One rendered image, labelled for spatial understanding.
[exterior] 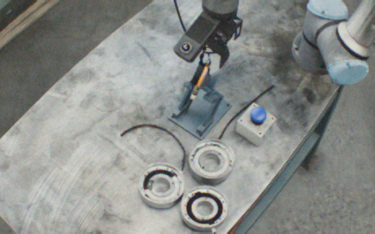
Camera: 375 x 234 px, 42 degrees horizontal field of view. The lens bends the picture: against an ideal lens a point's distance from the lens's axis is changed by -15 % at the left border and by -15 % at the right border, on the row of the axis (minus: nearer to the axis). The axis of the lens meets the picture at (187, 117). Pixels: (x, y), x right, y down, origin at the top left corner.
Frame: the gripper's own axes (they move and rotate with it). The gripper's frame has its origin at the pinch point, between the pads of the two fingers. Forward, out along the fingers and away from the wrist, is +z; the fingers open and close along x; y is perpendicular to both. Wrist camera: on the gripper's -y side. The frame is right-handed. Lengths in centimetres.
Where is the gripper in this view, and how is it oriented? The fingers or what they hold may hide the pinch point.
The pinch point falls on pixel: (204, 70)
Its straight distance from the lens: 123.6
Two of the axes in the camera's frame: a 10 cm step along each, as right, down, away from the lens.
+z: -0.7, 5.7, 8.2
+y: 6.0, -6.3, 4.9
